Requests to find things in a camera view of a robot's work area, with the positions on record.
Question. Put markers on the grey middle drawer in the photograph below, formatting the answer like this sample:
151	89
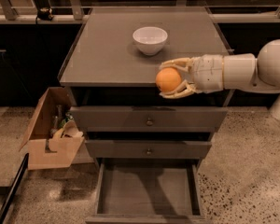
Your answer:
129	149

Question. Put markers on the white ceramic bowl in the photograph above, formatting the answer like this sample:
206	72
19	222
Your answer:
150	40

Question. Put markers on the black bar on floor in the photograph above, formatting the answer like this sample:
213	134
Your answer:
11	191

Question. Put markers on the brass top drawer knob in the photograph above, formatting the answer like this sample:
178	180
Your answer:
149	122

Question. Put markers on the small black device on ledge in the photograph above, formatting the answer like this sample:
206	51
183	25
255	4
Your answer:
45	14

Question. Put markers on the grey drawer cabinet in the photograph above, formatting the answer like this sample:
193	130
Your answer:
107	69

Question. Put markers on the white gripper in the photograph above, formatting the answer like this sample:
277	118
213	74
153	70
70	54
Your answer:
211	70

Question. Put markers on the green bottle in box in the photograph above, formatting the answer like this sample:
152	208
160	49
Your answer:
67	117

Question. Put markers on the grey top drawer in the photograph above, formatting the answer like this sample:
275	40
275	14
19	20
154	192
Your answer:
146	119

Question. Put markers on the grey open bottom drawer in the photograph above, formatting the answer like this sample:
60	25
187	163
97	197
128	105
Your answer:
147	191

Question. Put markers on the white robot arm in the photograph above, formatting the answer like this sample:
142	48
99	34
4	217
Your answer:
183	77

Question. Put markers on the orange fruit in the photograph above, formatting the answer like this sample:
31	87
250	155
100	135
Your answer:
168	79

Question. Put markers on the brown cardboard box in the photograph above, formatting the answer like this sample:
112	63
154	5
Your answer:
44	151

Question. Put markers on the crumpled paper in box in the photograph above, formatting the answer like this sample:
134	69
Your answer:
68	130

